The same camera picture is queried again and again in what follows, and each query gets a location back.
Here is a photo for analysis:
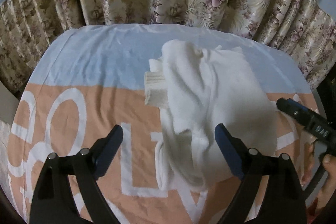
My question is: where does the white knit sweater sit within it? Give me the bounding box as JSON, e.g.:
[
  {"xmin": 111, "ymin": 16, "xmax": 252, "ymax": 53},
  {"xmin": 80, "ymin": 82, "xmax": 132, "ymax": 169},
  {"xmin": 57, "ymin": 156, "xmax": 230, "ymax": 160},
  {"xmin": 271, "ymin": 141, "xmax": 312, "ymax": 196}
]
[{"xmin": 144, "ymin": 40, "xmax": 277, "ymax": 192}]

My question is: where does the person's right hand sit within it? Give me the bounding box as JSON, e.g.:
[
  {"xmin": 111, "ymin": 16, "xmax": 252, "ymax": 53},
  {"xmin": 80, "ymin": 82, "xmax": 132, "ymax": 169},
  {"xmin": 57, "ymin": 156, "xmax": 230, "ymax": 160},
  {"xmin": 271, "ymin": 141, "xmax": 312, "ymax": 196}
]
[{"xmin": 301, "ymin": 143, "xmax": 336, "ymax": 214}]

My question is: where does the orange and blue bedsheet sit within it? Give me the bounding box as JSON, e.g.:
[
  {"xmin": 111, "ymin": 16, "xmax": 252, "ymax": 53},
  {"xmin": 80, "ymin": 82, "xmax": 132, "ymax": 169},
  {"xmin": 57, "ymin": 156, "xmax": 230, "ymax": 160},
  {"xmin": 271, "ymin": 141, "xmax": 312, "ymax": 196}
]
[{"xmin": 7, "ymin": 24, "xmax": 317, "ymax": 223}]

